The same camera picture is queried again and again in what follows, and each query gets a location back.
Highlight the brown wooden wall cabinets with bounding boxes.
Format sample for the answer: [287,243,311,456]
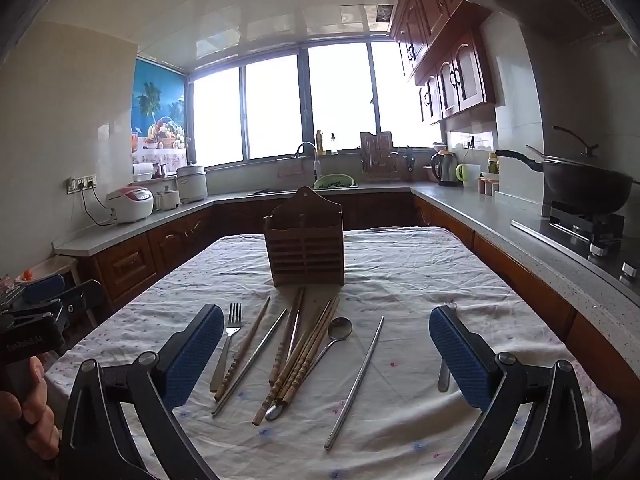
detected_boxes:
[390,0,497,126]

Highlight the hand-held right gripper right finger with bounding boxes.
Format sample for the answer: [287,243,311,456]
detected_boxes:
[429,304,593,480]

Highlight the steel electric kettle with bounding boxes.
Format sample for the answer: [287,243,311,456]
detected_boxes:
[430,148,464,188]

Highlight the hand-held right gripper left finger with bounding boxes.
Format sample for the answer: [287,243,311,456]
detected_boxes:
[60,304,226,480]

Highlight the steel chopstick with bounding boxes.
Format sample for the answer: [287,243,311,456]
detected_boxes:
[324,315,385,450]
[211,308,287,417]

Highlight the chrome sink faucet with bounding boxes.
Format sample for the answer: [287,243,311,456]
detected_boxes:
[295,141,321,182]

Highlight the tall white electric cooker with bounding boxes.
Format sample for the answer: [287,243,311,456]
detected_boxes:
[175,163,209,205]

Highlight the gas stove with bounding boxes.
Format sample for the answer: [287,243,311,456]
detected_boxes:
[511,201,640,291]

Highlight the group of seasoning bottles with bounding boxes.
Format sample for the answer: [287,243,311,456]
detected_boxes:
[478,152,501,197]

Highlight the black power cable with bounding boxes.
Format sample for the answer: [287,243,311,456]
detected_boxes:
[79,189,117,227]

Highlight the kitchen window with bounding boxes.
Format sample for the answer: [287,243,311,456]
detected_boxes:
[186,39,443,168]

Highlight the steel spoon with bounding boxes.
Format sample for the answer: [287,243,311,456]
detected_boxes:
[264,309,302,422]
[299,317,354,383]
[437,302,459,394]

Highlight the green colander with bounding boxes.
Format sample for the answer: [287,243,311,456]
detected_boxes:
[313,173,355,191]

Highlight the brown wooden base cabinets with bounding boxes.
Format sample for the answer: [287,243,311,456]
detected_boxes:
[75,190,640,413]

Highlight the pile of wooden chopsticks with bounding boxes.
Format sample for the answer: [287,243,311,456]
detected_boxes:
[214,287,342,427]

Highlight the floral white tablecloth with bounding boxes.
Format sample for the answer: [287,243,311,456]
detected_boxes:
[44,226,622,480]

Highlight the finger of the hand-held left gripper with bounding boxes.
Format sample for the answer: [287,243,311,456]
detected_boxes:
[21,273,67,305]
[47,279,108,333]

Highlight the white and pink rice cooker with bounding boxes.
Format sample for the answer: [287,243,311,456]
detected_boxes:
[105,186,155,225]

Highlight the steel fork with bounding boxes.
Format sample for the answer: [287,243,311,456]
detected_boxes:
[209,303,243,394]

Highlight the wooden utensil holder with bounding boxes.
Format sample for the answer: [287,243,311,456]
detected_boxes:
[263,186,347,289]

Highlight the black wok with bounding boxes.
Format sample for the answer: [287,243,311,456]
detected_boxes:
[494,126,637,214]

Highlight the person's left hand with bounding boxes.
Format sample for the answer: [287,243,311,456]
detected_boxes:
[0,355,62,462]

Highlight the white plastic stool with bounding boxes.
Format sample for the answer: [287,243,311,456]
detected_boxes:
[49,254,82,287]

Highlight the grey kitchen countertop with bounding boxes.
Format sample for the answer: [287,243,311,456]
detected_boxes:
[53,182,640,313]

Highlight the fruit and palm wall poster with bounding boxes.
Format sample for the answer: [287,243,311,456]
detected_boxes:
[132,56,187,165]

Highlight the small white appliance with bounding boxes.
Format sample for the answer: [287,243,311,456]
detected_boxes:
[152,189,181,212]

